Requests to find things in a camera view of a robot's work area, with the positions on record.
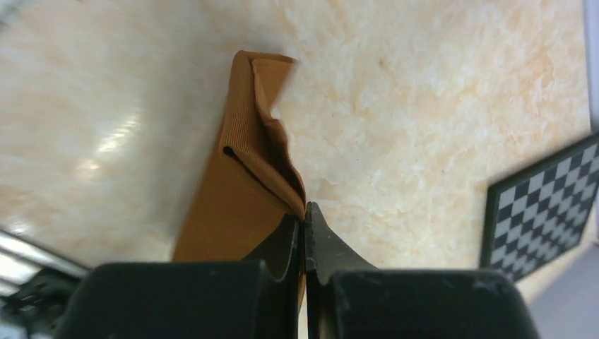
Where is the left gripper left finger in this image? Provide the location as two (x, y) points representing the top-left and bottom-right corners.
(57, 215), (300, 338)

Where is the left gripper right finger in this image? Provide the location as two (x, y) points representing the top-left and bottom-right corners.
(304, 202), (539, 338)

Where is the black grey checkerboard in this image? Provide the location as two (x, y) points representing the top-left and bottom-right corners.
(479, 133), (598, 283)

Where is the brown cloth napkin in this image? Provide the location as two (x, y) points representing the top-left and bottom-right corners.
(172, 49), (307, 312)

